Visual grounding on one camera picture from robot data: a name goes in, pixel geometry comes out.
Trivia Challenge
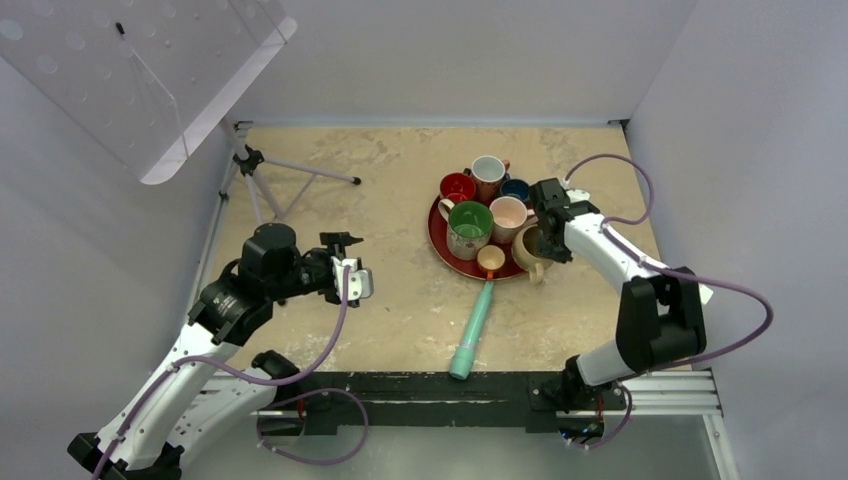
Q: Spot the red glossy mug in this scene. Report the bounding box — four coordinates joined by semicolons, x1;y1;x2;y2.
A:
439;172;477;201

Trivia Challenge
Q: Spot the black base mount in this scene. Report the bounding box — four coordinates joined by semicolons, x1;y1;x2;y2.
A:
268;371;627;438

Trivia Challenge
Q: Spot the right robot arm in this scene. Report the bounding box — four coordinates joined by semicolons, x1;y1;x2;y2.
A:
529;178;707;409

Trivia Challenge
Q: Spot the blue mug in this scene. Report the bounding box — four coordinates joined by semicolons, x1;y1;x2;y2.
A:
499;178;530;204

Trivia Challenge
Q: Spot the tripod stand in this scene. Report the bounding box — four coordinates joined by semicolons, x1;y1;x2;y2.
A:
218;117;362;225

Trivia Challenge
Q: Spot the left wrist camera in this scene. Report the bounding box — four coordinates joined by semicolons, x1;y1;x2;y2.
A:
331;257;375;308

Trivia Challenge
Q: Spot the teal pen tube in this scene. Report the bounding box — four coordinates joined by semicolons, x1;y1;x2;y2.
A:
449;280;495;380

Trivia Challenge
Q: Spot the large white cat mug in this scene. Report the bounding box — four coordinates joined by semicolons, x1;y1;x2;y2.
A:
438;199;494;260

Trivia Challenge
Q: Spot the aluminium frame rail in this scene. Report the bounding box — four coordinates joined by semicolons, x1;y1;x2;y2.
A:
120;119;741;480

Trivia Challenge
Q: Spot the white box on wall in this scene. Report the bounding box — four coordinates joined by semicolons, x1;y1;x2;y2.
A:
698;283;714;305

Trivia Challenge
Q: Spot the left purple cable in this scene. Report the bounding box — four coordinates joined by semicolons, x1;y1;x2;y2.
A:
89;264;370;480

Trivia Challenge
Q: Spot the red round tray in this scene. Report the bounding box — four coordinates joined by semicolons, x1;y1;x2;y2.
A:
427;198;526;281

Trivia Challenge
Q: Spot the purple cable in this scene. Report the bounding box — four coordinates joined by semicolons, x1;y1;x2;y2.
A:
563;153;775;452
89;264;370;480

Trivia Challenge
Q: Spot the pink white mug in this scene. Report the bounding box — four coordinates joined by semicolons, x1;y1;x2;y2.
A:
489;196;537;244

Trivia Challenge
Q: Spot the pink brown mug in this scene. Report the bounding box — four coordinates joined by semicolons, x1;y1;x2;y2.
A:
463;155;511;204

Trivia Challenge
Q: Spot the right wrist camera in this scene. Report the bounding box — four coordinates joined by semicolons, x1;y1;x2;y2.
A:
560;177;591;203

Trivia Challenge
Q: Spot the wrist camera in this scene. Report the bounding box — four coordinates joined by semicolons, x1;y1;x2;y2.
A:
331;257;375;308
560;177;591;203

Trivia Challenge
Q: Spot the small orange cup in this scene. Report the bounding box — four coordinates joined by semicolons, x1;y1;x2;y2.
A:
476;245;506;281

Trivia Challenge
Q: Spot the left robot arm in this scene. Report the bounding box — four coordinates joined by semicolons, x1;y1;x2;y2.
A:
67;223;373;479

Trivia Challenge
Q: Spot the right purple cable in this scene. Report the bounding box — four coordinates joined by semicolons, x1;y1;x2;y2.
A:
563;153;775;452

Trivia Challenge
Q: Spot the cream teapot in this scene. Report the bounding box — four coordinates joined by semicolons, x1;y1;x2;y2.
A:
512;225;553;286

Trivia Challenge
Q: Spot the clear acrylic panel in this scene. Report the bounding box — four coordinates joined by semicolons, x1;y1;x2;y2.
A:
1;0;298;185

